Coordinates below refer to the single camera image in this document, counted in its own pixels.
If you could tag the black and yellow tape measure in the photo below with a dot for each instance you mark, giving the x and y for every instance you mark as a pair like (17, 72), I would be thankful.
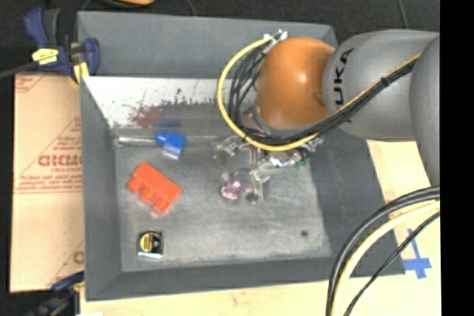
(150, 244)

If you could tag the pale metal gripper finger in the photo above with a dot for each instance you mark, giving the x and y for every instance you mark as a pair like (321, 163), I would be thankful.
(257, 185)
(231, 147)

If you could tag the clear purple plastic object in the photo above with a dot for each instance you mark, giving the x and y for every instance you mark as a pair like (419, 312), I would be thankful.
(231, 188)

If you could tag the orange toy building block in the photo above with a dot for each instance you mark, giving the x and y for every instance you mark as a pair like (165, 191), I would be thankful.
(153, 187)

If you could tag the grey metal bin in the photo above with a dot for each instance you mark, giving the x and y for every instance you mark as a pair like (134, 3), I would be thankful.
(229, 233)

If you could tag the brown cardboard board red print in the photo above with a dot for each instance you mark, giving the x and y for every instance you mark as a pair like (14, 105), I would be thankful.
(40, 166)

